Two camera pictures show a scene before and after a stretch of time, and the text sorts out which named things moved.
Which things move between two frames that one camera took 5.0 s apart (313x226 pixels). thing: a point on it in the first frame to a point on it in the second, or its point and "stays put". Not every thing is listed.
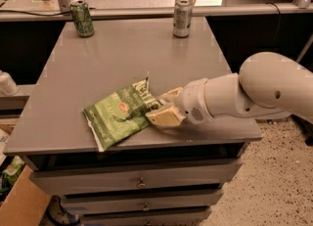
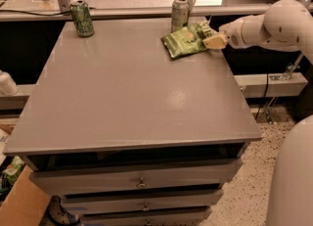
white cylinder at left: (7, 84) stays put
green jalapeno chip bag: (121, 115) to (188, 40)
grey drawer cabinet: (162, 175) stays put
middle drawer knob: (146, 208) stays put
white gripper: (191, 101) to (232, 35)
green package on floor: (11, 171) stays put
